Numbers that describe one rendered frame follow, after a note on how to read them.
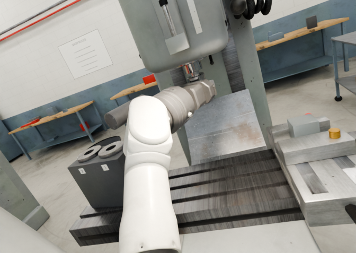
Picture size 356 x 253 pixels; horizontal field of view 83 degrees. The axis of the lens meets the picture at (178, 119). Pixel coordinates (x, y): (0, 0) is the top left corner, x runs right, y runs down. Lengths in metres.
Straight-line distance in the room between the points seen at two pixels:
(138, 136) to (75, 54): 5.50
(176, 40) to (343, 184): 0.44
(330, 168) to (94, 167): 0.64
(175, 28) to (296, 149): 0.39
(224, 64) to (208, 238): 0.65
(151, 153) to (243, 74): 0.71
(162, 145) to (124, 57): 4.89
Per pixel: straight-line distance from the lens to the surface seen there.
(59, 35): 5.93
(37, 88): 6.71
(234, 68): 0.92
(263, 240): 0.63
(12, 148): 7.80
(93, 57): 5.51
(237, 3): 0.42
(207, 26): 0.45
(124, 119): 0.38
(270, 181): 0.65
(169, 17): 0.41
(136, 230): 0.25
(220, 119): 0.93
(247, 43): 0.92
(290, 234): 0.63
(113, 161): 0.65
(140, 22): 0.47
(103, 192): 0.77
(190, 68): 0.52
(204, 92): 0.48
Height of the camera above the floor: 1.35
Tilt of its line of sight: 18 degrees down
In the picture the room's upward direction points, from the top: 21 degrees counter-clockwise
